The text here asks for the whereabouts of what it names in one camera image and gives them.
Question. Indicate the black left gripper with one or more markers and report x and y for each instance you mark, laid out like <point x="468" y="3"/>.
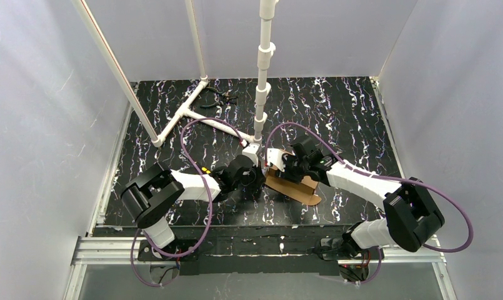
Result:
<point x="255" y="182"/>

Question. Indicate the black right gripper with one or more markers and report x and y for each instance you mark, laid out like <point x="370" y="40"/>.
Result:
<point x="291" y="169"/>

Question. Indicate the brown cardboard box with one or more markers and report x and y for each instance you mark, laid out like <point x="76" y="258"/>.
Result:
<point x="303" y="191"/>

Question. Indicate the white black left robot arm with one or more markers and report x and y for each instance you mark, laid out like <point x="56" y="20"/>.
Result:
<point x="149" y="197"/>

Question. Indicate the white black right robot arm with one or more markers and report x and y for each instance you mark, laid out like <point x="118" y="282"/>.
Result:
<point x="411" y="214"/>

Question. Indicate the yellow black screwdriver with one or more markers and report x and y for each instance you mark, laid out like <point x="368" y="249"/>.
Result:
<point x="205" y="170"/>

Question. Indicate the black pliers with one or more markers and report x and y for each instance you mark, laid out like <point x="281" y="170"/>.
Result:
<point x="221" y="98"/>

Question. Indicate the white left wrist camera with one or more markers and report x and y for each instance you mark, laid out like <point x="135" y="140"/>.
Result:
<point x="251" y="150"/>

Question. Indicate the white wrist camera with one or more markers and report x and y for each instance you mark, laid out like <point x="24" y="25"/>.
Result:
<point x="277" y="158"/>
<point x="251" y="150"/>

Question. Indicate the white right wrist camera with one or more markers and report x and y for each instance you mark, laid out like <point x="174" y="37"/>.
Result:
<point x="277" y="158"/>

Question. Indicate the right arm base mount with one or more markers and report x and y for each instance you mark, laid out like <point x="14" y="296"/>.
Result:
<point x="341" y="248"/>

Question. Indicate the white PVC pipe frame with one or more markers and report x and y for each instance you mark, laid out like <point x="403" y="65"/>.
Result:
<point x="266" y="51"/>

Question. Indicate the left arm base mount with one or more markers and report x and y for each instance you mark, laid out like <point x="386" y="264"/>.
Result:
<point x="168" y="248"/>

